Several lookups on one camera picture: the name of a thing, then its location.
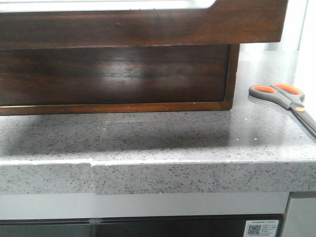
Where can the dark wooden drawer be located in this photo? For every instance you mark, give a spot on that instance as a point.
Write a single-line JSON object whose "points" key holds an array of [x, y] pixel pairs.
{"points": [[225, 22]]}

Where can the grey orange handled scissors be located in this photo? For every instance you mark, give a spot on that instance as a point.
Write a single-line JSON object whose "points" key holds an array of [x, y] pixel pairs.
{"points": [[288, 97]]}

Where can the dark wooden drawer cabinet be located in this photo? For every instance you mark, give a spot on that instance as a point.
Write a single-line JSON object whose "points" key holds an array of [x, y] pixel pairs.
{"points": [[118, 79]]}

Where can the white QR code label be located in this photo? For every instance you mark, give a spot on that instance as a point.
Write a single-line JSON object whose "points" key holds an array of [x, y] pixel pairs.
{"points": [[261, 228]]}

